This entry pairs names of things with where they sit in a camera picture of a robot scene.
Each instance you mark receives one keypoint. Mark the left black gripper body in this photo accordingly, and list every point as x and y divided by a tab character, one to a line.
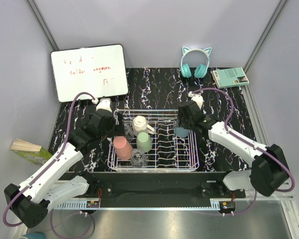
110	131

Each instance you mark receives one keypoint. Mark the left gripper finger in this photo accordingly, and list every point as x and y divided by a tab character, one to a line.
119	117
119	130

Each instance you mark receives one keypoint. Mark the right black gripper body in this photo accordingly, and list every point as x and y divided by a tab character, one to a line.
185	122

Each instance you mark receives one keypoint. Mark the blue plastic cup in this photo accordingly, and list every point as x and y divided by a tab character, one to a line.
181	132

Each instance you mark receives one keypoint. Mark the green plastic cup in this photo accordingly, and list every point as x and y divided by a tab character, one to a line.
144	142

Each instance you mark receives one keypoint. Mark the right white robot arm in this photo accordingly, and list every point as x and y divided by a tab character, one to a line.
268	163

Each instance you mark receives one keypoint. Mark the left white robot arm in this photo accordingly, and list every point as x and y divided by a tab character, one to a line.
36	196

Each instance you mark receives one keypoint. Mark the clear glass at rack back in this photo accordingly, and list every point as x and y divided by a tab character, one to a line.
129	134

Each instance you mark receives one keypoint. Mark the clear glass near rack front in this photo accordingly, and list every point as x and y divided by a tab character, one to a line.
138	159

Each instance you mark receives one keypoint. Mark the white faceted mug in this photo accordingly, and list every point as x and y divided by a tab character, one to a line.
140	124

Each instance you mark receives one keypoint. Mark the pink plastic cup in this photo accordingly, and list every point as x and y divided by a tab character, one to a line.
122	148

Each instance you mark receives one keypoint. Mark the teal cat-ear headphones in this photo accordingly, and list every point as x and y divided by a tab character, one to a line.
198	57

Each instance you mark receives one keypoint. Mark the white dry-erase board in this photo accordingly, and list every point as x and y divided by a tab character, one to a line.
99	71

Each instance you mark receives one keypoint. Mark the teal paperback book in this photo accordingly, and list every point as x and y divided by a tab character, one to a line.
231	77

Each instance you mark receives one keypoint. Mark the green box with wood top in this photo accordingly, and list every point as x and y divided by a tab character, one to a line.
31	152

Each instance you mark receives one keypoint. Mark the blue round object at bottom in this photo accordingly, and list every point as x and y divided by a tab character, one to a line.
33	235

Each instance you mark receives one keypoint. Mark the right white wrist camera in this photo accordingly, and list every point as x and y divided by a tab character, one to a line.
196	98

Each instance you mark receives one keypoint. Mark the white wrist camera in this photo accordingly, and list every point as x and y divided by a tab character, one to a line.
196	98
103	104

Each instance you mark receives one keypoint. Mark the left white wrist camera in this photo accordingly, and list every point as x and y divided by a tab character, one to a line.
103	104

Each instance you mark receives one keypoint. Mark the white wire dish rack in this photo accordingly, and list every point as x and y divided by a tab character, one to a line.
169	152

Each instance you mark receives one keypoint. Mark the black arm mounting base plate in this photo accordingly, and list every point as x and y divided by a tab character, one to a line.
162	190

